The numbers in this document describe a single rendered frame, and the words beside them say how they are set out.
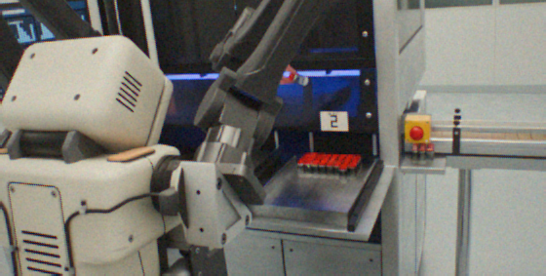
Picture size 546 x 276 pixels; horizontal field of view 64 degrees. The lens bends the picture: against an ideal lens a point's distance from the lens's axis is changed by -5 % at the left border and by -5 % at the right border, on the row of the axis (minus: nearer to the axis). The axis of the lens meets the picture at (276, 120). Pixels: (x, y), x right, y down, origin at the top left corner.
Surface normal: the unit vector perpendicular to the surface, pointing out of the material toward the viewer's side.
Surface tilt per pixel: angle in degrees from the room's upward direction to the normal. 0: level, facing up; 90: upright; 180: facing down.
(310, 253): 90
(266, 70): 95
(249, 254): 90
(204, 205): 82
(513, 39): 90
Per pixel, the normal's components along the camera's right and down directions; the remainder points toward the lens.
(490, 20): -0.38, 0.29
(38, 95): -0.33, -0.43
